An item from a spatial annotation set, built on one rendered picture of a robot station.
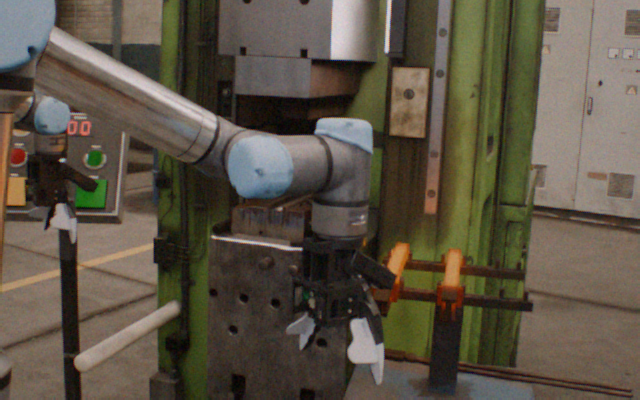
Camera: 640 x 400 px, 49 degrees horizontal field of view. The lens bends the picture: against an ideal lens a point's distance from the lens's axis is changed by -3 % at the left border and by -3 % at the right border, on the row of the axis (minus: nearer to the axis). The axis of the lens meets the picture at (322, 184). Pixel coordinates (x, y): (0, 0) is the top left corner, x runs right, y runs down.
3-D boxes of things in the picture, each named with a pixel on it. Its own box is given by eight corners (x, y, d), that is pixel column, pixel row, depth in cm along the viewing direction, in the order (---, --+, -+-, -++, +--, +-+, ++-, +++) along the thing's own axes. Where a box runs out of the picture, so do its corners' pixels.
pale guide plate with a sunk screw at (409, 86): (423, 138, 176) (428, 69, 173) (388, 135, 179) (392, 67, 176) (425, 137, 178) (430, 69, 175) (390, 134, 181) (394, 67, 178)
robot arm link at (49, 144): (59, 130, 163) (75, 134, 157) (59, 150, 163) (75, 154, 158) (28, 132, 157) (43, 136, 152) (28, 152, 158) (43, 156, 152)
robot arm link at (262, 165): (211, 190, 92) (281, 184, 98) (257, 207, 83) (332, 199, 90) (212, 129, 90) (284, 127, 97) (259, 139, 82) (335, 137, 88)
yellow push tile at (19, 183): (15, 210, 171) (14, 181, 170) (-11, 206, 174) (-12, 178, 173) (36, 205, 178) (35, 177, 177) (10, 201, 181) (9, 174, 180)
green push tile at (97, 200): (104, 207, 176) (106, 179, 179) (74, 206, 175) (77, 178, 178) (105, 209, 178) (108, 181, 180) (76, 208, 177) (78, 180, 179)
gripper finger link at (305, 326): (268, 342, 104) (295, 303, 99) (297, 332, 108) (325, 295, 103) (279, 359, 103) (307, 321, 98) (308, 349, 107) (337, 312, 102)
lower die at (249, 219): (303, 242, 178) (304, 208, 176) (230, 232, 184) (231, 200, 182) (352, 211, 217) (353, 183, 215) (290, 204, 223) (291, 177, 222)
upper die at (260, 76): (309, 98, 171) (311, 58, 170) (234, 93, 178) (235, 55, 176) (358, 93, 211) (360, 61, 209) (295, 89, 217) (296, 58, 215)
